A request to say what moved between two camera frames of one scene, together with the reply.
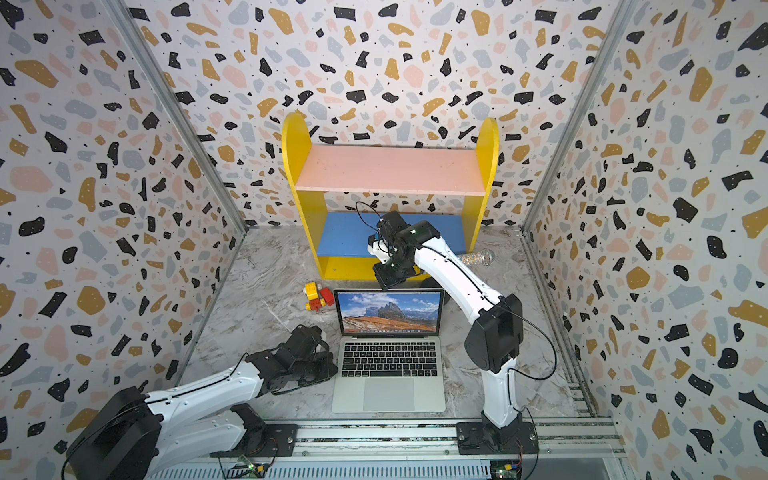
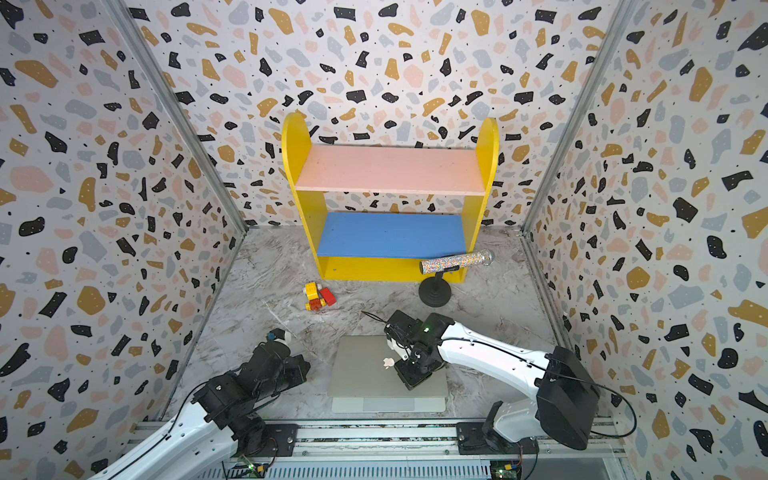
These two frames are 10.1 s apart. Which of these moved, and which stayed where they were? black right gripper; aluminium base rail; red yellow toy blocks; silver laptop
Moved: black right gripper; silver laptop
Stayed: red yellow toy blocks; aluminium base rail
